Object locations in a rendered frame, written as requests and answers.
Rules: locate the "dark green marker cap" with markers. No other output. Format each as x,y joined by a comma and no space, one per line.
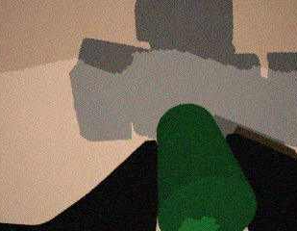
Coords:
201,186

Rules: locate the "brown square block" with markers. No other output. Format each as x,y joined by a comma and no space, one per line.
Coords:
266,142

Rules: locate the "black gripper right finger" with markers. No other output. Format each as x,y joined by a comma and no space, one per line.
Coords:
273,177

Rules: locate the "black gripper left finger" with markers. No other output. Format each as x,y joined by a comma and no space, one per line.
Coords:
125,201

